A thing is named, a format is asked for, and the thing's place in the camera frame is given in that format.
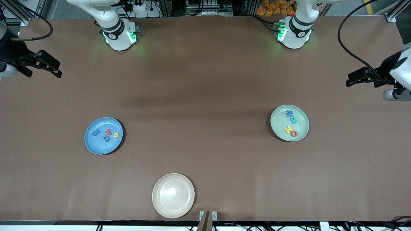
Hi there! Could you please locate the white table edge rail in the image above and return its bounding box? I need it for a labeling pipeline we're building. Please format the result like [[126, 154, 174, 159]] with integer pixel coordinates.
[[0, 220, 411, 231]]

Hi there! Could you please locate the black equipment rack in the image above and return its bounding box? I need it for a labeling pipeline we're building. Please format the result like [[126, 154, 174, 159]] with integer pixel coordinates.
[[186, 0, 235, 16]]

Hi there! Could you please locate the orange objects pile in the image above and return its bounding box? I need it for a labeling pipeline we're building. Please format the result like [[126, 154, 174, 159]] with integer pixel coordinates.
[[256, 0, 295, 17]]

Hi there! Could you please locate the green plate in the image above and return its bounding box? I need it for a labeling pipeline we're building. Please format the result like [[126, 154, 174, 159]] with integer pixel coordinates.
[[270, 105, 310, 142]]

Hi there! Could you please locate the white power strip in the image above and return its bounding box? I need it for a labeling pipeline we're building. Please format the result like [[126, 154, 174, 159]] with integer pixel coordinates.
[[127, 0, 152, 12]]

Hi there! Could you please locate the black cable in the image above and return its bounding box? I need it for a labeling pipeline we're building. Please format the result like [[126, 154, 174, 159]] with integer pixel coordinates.
[[0, 5, 53, 41], [337, 0, 386, 77]]

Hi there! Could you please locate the blue plate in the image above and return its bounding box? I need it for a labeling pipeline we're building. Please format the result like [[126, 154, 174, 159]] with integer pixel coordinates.
[[84, 117, 124, 155]]

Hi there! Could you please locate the beige plate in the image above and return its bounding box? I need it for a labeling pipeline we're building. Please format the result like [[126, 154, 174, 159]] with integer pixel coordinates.
[[152, 173, 195, 219]]

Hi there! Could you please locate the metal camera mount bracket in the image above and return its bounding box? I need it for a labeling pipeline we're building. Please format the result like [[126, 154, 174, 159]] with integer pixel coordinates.
[[199, 211, 218, 231]]

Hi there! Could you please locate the aluminium frame post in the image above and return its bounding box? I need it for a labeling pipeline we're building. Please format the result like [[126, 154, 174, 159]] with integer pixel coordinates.
[[6, 0, 36, 26], [387, 0, 411, 23]]

